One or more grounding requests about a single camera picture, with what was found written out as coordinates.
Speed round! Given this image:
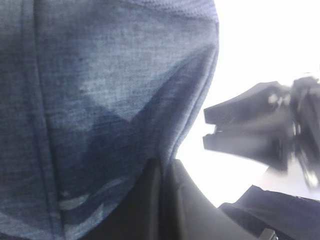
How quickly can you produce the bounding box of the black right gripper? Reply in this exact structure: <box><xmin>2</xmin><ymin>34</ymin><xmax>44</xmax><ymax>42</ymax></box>
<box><xmin>203</xmin><ymin>76</ymin><xmax>320</xmax><ymax>189</ymax></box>

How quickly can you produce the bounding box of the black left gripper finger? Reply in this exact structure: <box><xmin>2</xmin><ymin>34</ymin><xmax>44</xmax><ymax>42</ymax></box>
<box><xmin>84</xmin><ymin>158</ymin><xmax>162</xmax><ymax>240</ymax></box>

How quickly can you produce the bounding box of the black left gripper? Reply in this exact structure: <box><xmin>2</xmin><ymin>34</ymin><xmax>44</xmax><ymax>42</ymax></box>
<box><xmin>166</xmin><ymin>160</ymin><xmax>320</xmax><ymax>240</ymax></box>

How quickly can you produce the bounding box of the dark blue lunch bag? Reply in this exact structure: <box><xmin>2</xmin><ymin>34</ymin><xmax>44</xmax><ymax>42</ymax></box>
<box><xmin>0</xmin><ymin>0</ymin><xmax>219</xmax><ymax>240</ymax></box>

